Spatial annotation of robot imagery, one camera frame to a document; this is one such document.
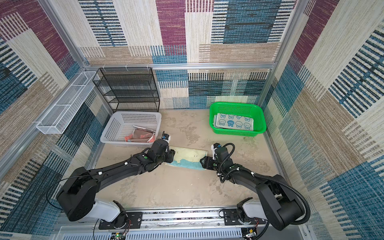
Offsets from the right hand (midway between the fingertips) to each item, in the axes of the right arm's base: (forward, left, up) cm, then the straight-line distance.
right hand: (204, 163), depth 89 cm
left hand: (+6, +19, +7) cm, 21 cm away
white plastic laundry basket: (+32, +58, 0) cm, 66 cm away
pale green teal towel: (+5, +10, -2) cm, 12 cm away
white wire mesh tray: (+10, +70, +31) cm, 77 cm away
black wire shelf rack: (+52, +52, +15) cm, 75 cm away
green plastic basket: (+38, -38, +4) cm, 54 cm away
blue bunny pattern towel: (+31, -23, 0) cm, 38 cm away
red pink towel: (+20, +41, +2) cm, 45 cm away
